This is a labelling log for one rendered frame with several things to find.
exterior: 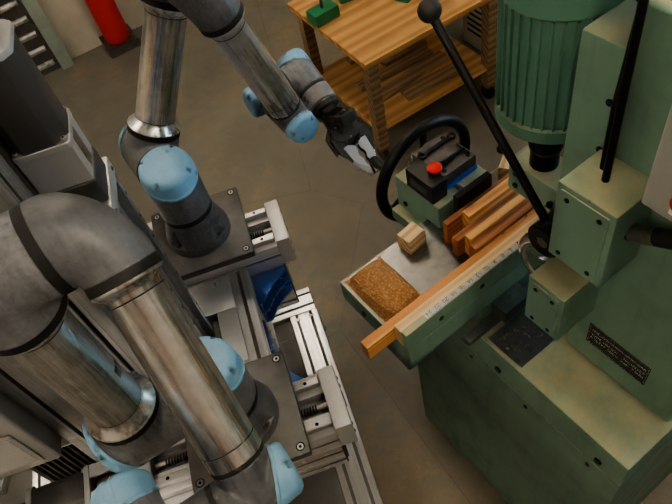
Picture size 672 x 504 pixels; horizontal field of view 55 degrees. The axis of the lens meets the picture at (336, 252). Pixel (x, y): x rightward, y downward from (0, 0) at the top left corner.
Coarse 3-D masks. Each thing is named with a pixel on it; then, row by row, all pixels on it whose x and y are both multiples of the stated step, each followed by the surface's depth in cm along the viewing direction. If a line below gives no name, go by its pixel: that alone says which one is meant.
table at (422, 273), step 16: (496, 176) 136; (400, 208) 139; (432, 224) 131; (432, 240) 129; (384, 256) 128; (400, 256) 128; (416, 256) 127; (432, 256) 126; (448, 256) 126; (464, 256) 125; (400, 272) 125; (416, 272) 125; (432, 272) 124; (448, 272) 124; (512, 272) 122; (528, 272) 127; (416, 288) 123; (496, 288) 122; (352, 304) 128; (480, 304) 122; (368, 320) 125; (448, 320) 117; (464, 320) 122; (432, 336) 117; (448, 336) 121; (400, 352) 120; (416, 352) 117
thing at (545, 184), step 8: (528, 152) 116; (520, 160) 115; (528, 160) 115; (560, 160) 113; (528, 168) 114; (560, 168) 112; (512, 176) 118; (528, 176) 113; (536, 176) 112; (544, 176) 112; (552, 176) 111; (512, 184) 118; (536, 184) 113; (544, 184) 111; (552, 184) 110; (520, 192) 118; (536, 192) 114; (544, 192) 112; (552, 192) 110; (544, 200) 114
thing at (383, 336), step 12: (480, 252) 120; (468, 264) 119; (456, 276) 118; (432, 288) 117; (420, 300) 116; (408, 312) 115; (384, 324) 114; (372, 336) 113; (384, 336) 113; (372, 348) 113
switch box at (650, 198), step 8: (664, 128) 65; (664, 136) 66; (664, 144) 66; (664, 152) 67; (656, 160) 68; (664, 160) 67; (656, 168) 69; (664, 168) 68; (656, 176) 70; (664, 176) 69; (648, 184) 71; (656, 184) 70; (664, 184) 69; (648, 192) 72; (656, 192) 71; (664, 192) 70; (648, 200) 73; (656, 200) 72; (664, 200) 71; (656, 208) 72; (664, 208) 71; (664, 216) 72
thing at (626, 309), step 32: (640, 64) 70; (640, 96) 73; (640, 128) 76; (640, 160) 79; (640, 256) 89; (608, 288) 100; (640, 288) 93; (608, 320) 105; (640, 320) 98; (640, 352) 103; (640, 384) 109
